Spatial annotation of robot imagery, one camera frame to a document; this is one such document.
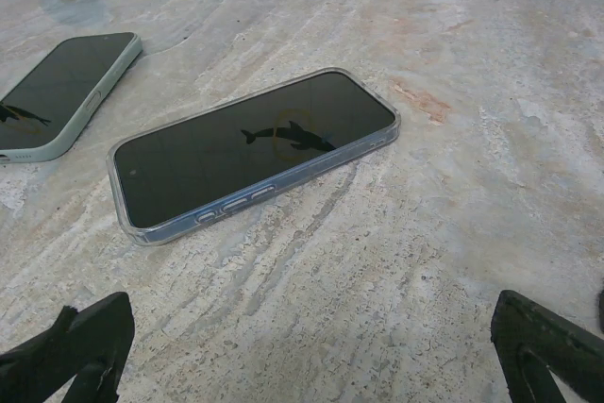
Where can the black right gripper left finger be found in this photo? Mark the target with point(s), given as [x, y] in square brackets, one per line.
[94, 332]

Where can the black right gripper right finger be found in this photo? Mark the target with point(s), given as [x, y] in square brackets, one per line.
[542, 327]

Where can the phone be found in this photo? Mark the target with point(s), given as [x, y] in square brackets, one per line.
[165, 231]

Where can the pale mint phone case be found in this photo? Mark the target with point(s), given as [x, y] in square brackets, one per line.
[87, 115]

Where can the black smartphone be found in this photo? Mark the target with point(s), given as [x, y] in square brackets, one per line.
[56, 87]
[245, 157]

